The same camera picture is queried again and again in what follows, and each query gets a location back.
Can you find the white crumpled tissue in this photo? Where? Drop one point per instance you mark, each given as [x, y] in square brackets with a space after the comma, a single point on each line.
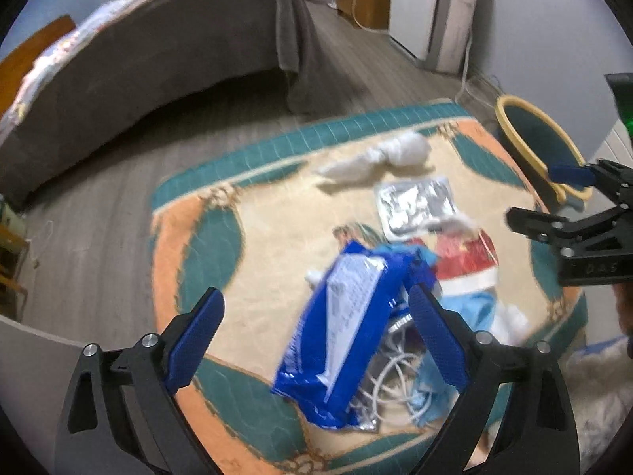
[512, 319]
[452, 222]

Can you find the bed with grey cover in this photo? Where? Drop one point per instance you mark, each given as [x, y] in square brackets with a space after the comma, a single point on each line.
[173, 59]

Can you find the white floor appliance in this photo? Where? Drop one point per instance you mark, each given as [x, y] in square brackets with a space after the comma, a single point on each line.
[420, 5]

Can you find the light blue cloth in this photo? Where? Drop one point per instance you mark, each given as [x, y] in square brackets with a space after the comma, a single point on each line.
[470, 309]

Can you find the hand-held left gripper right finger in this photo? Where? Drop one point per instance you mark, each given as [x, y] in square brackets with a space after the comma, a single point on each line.
[437, 336]

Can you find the floral light blue quilt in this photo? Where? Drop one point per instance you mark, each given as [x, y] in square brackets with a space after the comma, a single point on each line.
[54, 54]

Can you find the silver foil packet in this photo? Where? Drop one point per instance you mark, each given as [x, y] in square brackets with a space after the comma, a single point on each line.
[415, 203]

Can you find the blue plastic packet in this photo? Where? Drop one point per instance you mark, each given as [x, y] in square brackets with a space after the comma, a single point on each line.
[336, 336]

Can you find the white plastic bag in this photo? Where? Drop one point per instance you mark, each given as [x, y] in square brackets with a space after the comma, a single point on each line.
[376, 158]

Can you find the teal bin with yellow rim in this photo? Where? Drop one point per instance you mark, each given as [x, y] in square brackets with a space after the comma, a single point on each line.
[531, 131]

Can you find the teal and orange patterned rug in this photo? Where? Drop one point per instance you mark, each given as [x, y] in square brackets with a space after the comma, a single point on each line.
[227, 237]

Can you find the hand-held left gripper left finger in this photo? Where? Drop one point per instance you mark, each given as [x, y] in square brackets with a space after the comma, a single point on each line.
[195, 336]

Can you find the wooden nightstand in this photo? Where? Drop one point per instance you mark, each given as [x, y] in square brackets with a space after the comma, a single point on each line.
[10, 257]

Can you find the red and white packet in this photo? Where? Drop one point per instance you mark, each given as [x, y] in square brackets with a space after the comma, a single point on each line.
[460, 257]

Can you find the white patterned cloth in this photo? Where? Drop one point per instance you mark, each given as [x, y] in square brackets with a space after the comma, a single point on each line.
[601, 396]

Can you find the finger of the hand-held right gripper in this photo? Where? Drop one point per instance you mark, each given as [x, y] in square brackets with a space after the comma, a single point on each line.
[539, 225]
[568, 174]

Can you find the wooden bed headboard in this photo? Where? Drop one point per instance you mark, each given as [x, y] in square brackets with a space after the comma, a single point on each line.
[34, 44]

